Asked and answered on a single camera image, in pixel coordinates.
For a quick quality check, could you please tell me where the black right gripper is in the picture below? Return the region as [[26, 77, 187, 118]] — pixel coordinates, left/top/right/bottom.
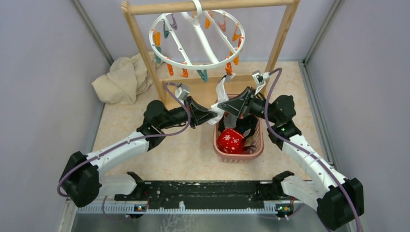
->
[[218, 86, 278, 124]]

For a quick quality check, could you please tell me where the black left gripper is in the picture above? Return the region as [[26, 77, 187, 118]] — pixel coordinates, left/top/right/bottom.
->
[[159, 95, 217, 130]]

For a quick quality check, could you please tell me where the black sock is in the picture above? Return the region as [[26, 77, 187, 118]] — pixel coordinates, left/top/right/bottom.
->
[[234, 115, 258, 140]]

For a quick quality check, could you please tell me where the white sock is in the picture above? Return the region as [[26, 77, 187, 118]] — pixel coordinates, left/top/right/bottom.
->
[[207, 72, 236, 125]]

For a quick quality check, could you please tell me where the pink plastic laundry basket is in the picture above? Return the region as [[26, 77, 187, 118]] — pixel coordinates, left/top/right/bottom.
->
[[213, 93, 265, 164]]

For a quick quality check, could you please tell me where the red snowflake sock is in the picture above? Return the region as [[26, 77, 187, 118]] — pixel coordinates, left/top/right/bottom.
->
[[216, 128, 245, 154]]

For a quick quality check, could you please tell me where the lilac plastic clip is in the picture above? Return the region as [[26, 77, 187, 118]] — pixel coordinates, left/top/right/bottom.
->
[[170, 13, 178, 30]]

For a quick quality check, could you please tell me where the grey sock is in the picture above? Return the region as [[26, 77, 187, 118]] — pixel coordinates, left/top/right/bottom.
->
[[223, 112, 238, 129]]

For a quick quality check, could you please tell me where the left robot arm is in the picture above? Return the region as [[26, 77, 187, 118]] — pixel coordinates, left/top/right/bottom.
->
[[57, 96, 224, 207]]

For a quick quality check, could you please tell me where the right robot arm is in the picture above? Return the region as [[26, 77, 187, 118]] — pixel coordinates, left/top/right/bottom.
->
[[212, 87, 364, 232]]

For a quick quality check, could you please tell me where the white round clip hanger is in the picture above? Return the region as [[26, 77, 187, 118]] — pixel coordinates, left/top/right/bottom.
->
[[149, 0, 246, 70]]

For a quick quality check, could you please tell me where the orange plastic clip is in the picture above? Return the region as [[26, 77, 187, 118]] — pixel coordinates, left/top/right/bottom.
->
[[225, 61, 234, 76]]

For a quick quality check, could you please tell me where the teal plastic clip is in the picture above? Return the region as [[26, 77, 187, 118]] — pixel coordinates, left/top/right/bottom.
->
[[197, 69, 208, 83]]

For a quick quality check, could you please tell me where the pink plastic clip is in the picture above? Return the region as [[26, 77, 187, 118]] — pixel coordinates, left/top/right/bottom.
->
[[217, 14, 227, 32]]

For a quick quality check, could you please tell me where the beige crumpled cloth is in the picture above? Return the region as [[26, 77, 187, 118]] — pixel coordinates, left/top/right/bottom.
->
[[92, 53, 153, 105]]

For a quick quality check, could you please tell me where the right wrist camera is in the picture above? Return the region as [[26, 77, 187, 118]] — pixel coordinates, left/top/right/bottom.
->
[[251, 70, 270, 95]]

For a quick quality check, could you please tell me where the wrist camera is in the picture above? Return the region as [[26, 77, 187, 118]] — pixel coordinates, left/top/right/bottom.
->
[[175, 84, 190, 103], [251, 70, 270, 95]]

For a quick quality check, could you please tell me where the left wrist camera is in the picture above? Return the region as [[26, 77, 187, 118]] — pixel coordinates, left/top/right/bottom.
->
[[175, 84, 190, 103]]

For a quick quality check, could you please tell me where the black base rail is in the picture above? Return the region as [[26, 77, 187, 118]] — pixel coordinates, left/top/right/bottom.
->
[[114, 181, 297, 217]]

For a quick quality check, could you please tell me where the wooden drying rack frame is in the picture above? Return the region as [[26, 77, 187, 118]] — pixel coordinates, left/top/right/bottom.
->
[[121, 0, 301, 111]]

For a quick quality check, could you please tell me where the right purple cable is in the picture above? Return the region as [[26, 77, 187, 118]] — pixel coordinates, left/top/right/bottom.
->
[[264, 67, 363, 232]]

